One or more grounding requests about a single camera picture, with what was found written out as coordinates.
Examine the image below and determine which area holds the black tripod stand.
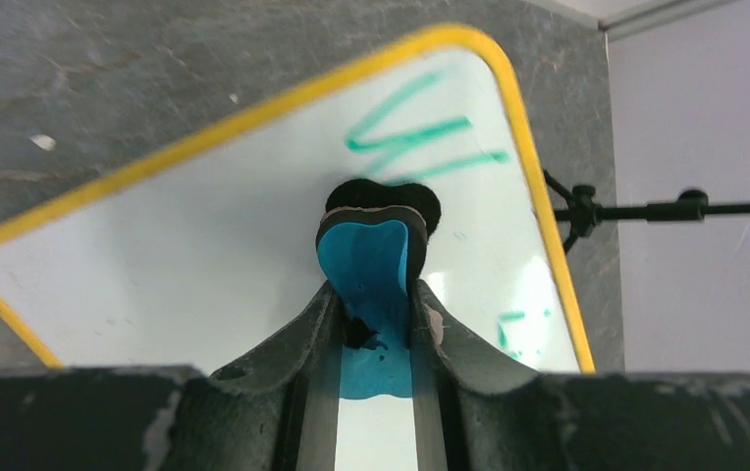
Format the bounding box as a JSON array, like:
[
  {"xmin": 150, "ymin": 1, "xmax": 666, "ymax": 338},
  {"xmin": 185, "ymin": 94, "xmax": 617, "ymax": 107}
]
[{"xmin": 543, "ymin": 171, "xmax": 750, "ymax": 252}]

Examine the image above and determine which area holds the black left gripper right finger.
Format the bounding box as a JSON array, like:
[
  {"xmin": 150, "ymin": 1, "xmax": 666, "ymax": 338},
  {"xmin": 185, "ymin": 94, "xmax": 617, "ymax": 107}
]
[{"xmin": 410, "ymin": 281, "xmax": 537, "ymax": 470}]

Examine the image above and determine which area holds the blue whiteboard eraser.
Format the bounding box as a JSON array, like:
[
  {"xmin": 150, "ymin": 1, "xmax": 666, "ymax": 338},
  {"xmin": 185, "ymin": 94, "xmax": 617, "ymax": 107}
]
[{"xmin": 315, "ymin": 179, "xmax": 442, "ymax": 400}]

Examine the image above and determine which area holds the small wood-framed whiteboard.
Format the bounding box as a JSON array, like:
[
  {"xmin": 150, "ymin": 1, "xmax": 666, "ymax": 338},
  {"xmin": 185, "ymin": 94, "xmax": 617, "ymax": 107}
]
[{"xmin": 0, "ymin": 26, "xmax": 594, "ymax": 470}]

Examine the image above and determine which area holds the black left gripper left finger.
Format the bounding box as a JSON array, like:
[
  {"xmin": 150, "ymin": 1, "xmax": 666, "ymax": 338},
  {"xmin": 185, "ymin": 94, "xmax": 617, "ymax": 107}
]
[{"xmin": 211, "ymin": 284, "xmax": 343, "ymax": 470}]

